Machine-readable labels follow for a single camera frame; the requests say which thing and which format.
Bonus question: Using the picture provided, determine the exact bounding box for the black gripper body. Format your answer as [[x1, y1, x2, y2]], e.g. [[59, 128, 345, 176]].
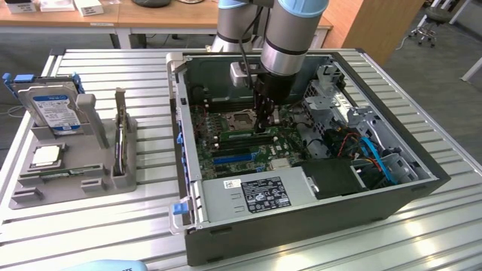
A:
[[256, 72, 296, 109]]

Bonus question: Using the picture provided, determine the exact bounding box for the green RAM stick in slot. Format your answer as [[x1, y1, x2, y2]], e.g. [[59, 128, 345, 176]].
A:
[[219, 128, 274, 141]]

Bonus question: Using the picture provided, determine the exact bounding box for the CPU socket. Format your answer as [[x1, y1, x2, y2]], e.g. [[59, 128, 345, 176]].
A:
[[220, 110, 258, 131]]

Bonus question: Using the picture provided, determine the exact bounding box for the green motherboard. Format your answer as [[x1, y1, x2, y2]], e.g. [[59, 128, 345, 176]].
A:
[[187, 103, 307, 181]]

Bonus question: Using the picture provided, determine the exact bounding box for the blue expansion slot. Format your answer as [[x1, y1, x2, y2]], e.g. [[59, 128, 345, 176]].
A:
[[212, 152, 252, 165]]

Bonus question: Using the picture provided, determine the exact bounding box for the silver chipset heatsink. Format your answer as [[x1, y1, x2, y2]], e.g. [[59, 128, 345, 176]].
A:
[[270, 158, 294, 169]]

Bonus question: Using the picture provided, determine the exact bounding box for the grey metal disk bay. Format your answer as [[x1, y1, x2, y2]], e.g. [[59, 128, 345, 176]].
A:
[[300, 64, 433, 187]]

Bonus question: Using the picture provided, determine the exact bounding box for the grey power supply with label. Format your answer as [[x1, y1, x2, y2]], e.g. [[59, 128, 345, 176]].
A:
[[200, 166, 315, 224]]

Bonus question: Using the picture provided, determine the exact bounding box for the black fan shroud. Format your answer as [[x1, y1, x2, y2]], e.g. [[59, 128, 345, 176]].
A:
[[302, 158, 369, 200]]

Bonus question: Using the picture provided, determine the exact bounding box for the wooden cabinet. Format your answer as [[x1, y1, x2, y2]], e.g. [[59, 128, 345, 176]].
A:
[[322, 0, 427, 66]]

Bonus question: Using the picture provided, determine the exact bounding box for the black open PC case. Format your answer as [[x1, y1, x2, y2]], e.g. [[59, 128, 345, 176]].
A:
[[166, 50, 453, 261]]

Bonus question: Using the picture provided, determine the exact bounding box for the dark round object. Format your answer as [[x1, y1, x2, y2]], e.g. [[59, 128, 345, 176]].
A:
[[131, 0, 172, 8]]

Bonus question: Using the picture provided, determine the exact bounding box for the chrome swivel stool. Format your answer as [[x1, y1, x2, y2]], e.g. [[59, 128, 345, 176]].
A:
[[407, 6, 459, 48]]

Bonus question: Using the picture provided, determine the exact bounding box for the wooden desk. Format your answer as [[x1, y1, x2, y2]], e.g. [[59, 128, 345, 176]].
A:
[[0, 0, 334, 49]]

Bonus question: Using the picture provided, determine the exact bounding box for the white table leg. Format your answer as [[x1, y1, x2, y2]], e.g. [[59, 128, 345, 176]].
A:
[[461, 55, 482, 83]]

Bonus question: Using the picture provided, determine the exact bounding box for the grey parts rack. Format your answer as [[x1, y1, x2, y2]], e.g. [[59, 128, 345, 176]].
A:
[[9, 86, 139, 210]]

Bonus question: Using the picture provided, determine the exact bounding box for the hard disk with blue label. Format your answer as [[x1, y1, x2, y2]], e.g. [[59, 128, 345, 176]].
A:
[[16, 85, 82, 138]]

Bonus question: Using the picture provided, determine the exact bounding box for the white cardboard box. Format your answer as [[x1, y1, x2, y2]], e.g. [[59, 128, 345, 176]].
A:
[[39, 0, 76, 12], [72, 0, 104, 17], [4, 0, 39, 14]]

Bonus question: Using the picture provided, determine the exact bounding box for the silver CPU chip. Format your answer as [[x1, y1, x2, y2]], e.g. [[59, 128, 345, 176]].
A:
[[31, 146, 64, 167]]

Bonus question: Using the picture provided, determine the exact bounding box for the light blue rounded cap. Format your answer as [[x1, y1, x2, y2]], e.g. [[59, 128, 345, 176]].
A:
[[61, 252, 148, 271]]

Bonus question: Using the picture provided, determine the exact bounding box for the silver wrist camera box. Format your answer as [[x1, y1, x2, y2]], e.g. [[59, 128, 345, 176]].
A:
[[230, 62, 262, 87]]

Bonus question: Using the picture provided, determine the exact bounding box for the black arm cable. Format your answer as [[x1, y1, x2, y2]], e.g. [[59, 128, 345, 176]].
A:
[[238, 5, 266, 89]]

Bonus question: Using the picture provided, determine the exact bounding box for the blue SATA wire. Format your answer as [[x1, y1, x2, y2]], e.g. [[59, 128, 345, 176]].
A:
[[358, 135, 397, 187]]

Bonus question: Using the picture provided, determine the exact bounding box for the graphics card with metal bracket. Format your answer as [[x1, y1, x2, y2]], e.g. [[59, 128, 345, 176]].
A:
[[111, 87, 130, 177]]

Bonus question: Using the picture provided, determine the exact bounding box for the hard disk in blue bracket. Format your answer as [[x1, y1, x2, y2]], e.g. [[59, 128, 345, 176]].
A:
[[1, 72, 82, 99]]

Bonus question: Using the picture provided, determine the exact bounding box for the white wire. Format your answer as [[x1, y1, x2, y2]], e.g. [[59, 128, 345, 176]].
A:
[[0, 104, 25, 117]]

